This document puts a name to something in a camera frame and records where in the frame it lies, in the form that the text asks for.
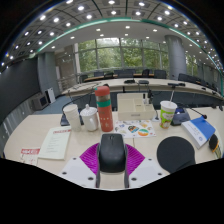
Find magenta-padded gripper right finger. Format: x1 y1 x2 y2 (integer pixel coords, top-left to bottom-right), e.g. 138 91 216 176
123 143 167 190

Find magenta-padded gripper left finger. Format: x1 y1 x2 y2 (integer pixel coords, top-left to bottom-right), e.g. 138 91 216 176
58 142 102 189

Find black computer mouse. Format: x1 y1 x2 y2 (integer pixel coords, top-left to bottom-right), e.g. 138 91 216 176
96 133 129 174

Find black mouse pad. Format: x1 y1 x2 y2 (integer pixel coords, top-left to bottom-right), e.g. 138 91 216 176
156 135 197 175

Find colourful sticker sheet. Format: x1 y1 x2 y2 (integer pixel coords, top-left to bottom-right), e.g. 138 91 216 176
113 119 157 139

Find white printed document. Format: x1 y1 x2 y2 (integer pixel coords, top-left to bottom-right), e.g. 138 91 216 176
37 125 73 161

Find white lidded mug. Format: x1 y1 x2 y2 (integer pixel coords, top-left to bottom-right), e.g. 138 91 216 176
79 103 100 132

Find white paper cup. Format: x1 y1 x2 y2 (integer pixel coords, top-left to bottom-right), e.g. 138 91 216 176
62 103 83 132

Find red bottle with green band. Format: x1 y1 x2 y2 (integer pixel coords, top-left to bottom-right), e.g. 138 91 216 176
94 85 115 133

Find white desk organizer box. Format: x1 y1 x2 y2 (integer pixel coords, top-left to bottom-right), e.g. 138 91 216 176
116 92 156 122

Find green printed paper cup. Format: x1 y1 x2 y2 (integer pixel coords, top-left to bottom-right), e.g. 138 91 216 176
159 87 179 130

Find red and white pamphlet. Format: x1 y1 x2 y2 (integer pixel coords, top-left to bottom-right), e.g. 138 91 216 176
19 147 41 167

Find black conference microphone console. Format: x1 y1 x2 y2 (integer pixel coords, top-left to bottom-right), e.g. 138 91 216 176
170 102 208 127

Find blue and white book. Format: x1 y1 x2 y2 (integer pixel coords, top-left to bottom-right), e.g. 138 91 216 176
181 115 217 150

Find curved conference desk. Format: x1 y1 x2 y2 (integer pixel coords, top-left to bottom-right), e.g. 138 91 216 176
61 77 224 108

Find dark office chairs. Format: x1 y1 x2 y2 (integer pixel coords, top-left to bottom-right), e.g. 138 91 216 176
79 68 223 93

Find ceiling lights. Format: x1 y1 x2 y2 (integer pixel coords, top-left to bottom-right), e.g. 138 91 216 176
1 0 223 68

